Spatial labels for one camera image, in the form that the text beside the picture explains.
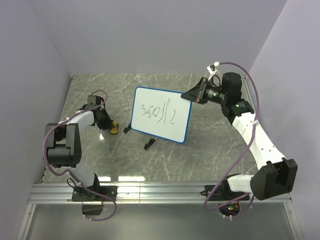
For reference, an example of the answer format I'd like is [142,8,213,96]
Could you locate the aluminium side rail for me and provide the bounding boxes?
[241,74,280,183]

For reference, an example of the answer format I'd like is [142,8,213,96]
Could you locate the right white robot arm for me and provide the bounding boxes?
[181,72,298,201]

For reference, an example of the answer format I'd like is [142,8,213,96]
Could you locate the blue framed whiteboard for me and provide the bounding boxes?
[130,86,192,144]

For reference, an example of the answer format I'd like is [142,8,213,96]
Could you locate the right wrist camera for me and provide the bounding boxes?
[206,61,220,78]

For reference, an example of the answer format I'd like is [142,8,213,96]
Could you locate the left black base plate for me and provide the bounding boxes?
[71,186,118,202]

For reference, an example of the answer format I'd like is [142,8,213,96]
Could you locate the yellow eraser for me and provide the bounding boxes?
[109,121,119,135]

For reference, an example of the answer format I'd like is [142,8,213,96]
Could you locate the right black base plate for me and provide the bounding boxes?
[200,184,245,202]

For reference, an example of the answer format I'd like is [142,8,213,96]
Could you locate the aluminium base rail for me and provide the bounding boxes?
[28,181,293,205]

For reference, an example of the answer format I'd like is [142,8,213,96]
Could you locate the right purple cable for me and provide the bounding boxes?
[202,60,259,220]

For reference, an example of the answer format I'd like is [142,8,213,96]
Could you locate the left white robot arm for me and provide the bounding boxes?
[42,91,119,201]

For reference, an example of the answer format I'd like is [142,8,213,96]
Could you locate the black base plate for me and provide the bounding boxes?
[71,186,118,202]
[200,184,245,202]

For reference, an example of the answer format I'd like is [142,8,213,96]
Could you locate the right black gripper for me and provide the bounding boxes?
[181,77,228,105]

